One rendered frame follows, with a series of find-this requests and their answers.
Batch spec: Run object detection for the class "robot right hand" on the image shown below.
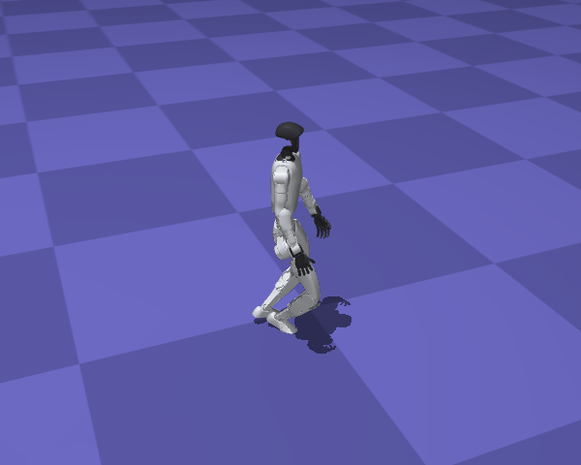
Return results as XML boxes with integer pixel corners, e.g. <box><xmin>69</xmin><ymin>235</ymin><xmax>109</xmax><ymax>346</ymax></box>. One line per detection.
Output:
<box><xmin>290</xmin><ymin>243</ymin><xmax>315</xmax><ymax>276</ymax></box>

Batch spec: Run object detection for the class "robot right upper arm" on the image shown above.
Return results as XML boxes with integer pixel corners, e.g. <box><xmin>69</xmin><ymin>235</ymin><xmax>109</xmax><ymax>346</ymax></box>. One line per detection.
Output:
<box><xmin>273</xmin><ymin>167</ymin><xmax>291</xmax><ymax>220</ymax></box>

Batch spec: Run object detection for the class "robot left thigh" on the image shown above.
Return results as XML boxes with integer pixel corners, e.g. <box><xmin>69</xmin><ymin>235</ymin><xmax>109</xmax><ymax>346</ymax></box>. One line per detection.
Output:
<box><xmin>290</xmin><ymin>219</ymin><xmax>310</xmax><ymax>277</ymax></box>

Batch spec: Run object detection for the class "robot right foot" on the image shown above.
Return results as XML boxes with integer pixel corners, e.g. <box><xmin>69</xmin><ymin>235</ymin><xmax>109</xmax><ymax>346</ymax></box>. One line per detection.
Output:
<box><xmin>266</xmin><ymin>312</ymin><xmax>297</xmax><ymax>334</ymax></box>

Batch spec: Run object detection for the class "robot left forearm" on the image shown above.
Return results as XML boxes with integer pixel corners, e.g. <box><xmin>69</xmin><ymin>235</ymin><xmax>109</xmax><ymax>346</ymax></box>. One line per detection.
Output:
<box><xmin>299</xmin><ymin>177</ymin><xmax>318</xmax><ymax>215</ymax></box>

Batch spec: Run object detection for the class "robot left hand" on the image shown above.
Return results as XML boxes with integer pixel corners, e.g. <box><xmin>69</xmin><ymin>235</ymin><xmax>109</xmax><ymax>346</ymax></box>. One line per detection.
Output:
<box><xmin>311</xmin><ymin>205</ymin><xmax>331</xmax><ymax>238</ymax></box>

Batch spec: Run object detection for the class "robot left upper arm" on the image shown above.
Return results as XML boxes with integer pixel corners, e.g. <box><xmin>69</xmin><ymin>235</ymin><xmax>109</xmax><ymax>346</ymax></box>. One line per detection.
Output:
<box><xmin>296</xmin><ymin>151</ymin><xmax>309</xmax><ymax>192</ymax></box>

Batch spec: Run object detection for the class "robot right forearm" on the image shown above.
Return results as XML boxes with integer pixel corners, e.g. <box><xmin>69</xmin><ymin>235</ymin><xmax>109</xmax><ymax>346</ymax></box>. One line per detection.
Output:
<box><xmin>279</xmin><ymin>210</ymin><xmax>301</xmax><ymax>255</ymax></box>

